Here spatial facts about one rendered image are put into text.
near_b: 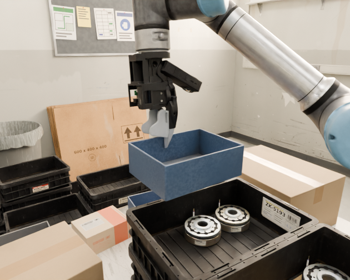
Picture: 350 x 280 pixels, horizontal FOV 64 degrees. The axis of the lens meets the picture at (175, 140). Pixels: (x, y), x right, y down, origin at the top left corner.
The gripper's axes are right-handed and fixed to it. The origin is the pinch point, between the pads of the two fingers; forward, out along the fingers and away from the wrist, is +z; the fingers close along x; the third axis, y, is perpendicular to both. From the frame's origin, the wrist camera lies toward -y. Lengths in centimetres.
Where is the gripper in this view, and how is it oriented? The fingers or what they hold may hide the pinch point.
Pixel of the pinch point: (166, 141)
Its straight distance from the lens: 66.3
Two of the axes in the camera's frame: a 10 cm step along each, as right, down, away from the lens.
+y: -8.4, 1.7, -5.2
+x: 5.4, 1.7, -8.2
